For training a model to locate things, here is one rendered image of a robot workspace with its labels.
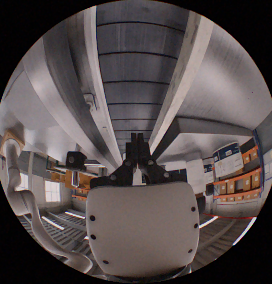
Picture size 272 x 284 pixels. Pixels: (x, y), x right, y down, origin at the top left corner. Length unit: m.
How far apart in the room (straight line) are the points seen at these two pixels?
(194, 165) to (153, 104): 0.35
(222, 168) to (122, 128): 0.50
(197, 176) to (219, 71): 0.38
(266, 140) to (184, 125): 4.27
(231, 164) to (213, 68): 0.45
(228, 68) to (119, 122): 0.26
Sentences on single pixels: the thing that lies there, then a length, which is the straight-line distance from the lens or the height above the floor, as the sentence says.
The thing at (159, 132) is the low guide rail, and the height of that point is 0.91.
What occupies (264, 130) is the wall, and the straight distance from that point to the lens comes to 4.45.
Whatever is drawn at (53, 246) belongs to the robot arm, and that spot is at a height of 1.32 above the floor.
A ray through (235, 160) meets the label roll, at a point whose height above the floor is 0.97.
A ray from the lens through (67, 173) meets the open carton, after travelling 2.23.
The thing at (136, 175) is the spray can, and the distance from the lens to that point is 0.31.
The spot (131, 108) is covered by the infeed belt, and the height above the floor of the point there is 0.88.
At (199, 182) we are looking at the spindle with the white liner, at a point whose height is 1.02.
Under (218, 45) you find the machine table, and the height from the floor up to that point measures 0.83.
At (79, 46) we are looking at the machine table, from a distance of 0.17.
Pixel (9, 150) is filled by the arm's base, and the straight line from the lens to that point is 0.75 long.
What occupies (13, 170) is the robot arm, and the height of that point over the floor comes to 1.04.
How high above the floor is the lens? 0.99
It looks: 24 degrees down
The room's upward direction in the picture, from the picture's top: 177 degrees clockwise
